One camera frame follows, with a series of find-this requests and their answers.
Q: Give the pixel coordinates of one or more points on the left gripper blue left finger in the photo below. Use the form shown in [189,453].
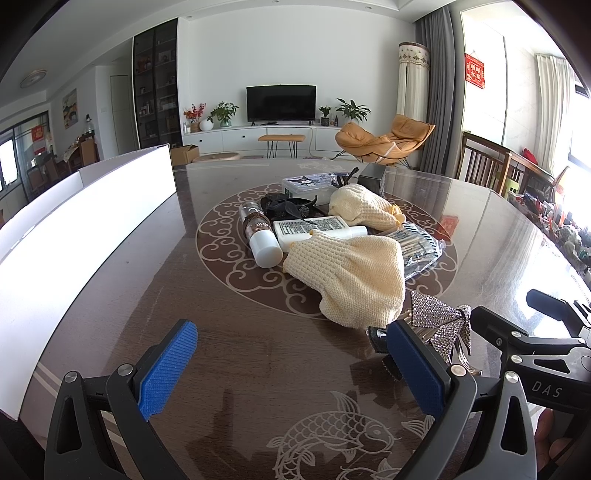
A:
[78,444]

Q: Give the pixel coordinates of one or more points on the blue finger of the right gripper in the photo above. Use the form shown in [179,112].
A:
[556,309]
[494,328]

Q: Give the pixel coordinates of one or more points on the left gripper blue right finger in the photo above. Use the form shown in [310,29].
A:
[503,444]

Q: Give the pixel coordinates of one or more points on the rhinestone bow hair clip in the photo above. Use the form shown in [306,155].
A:
[445,328]

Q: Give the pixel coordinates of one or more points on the bag of cotton swabs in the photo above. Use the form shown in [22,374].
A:
[420,249]

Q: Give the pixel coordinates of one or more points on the cream knit glove front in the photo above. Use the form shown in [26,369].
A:
[361,280]

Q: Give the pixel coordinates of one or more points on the cream knit glove yellow cuff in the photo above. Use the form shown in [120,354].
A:
[357,205]

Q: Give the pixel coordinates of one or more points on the black cardboard box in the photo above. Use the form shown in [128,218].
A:
[373,178]

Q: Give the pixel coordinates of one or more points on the white lotion bottle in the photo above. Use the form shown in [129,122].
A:
[289,232]

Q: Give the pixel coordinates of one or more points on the black bow hair claw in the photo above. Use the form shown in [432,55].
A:
[279,207]

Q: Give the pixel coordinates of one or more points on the wooden dining chair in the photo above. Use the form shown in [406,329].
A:
[483,163]

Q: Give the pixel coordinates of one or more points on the orange lounge chair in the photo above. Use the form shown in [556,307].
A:
[406,136]

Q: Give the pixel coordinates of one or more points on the clear plastic storage box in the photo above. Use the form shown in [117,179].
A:
[319,187]

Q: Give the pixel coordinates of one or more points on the red window decoration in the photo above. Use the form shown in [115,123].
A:
[474,71]

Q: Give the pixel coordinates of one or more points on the white tv cabinet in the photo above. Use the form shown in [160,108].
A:
[318,140]

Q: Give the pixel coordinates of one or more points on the green potted plant right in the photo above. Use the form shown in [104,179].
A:
[353,111]

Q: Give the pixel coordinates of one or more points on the green potted plant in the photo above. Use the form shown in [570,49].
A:
[223,112]
[353,111]

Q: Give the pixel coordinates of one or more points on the wooden bench hairpin legs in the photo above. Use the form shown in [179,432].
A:
[273,141]

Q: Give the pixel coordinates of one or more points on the brown cardboard box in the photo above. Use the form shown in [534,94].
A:
[183,155]

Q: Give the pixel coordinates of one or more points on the grey curtain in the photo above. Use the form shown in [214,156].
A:
[439,32]

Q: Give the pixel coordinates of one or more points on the black television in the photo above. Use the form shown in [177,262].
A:
[275,103]

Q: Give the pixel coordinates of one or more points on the red flower vase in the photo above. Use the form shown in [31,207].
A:
[193,116]

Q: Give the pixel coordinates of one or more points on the green potted plant left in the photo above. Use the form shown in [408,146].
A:
[223,112]

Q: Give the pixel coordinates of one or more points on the dark glass display cabinet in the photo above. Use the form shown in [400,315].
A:
[154,86]

